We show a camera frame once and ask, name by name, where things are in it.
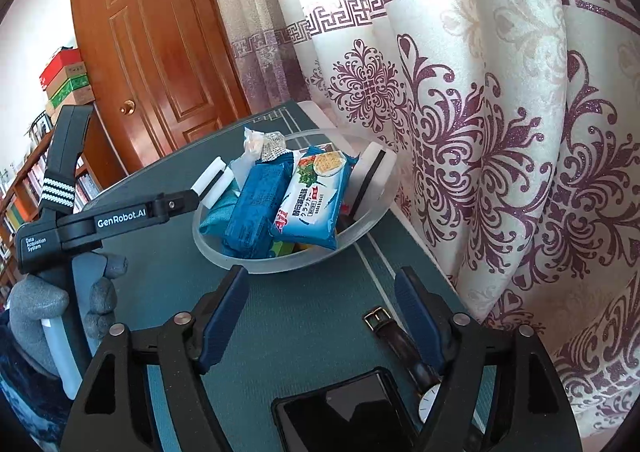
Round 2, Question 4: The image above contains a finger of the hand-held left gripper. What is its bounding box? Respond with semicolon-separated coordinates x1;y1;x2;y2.
150;188;201;223

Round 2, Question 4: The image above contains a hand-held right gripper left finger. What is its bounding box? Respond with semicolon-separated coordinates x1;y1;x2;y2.
60;264;251;452

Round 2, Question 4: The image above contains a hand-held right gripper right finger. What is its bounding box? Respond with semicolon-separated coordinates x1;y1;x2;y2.
394;266;583;452

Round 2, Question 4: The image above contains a white sponge with black stripe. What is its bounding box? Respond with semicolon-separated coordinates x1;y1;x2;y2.
192;157;236;207
350;143;397;217

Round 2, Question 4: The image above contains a teal cloth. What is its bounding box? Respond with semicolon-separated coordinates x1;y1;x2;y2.
200;184;243;239

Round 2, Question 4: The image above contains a blue cracker packet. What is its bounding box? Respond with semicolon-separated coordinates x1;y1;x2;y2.
270;146;358;251
221;154;296;260

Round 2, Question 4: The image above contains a clear plastic bowl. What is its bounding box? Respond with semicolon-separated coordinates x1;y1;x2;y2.
192;128;398;274

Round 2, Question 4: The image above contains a white plastic wrapper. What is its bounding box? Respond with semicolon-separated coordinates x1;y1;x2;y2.
243;127;287;163

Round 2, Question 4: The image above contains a person's left hand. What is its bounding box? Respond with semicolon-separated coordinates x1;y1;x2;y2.
7;252;128;383

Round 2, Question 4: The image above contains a teal table mat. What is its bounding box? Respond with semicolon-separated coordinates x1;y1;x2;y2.
80;102;501;452

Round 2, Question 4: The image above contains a wooden bookshelf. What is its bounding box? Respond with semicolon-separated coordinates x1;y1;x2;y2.
0;109;128;293

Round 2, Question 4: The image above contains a black smartphone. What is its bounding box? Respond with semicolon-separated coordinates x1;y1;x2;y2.
271;367;418;452

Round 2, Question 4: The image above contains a green box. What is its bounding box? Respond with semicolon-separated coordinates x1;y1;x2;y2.
47;74;91;105

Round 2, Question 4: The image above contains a red box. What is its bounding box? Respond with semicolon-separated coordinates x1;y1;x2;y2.
40;48;83;86

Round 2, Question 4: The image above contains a brown wooden door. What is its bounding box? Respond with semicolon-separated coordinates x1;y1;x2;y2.
70;0;253;173

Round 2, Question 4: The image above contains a white purple patterned curtain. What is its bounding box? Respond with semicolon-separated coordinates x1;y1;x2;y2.
200;0;640;438

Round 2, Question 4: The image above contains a brown strap wristwatch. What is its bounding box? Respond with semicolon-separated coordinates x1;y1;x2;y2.
363;307;443;425

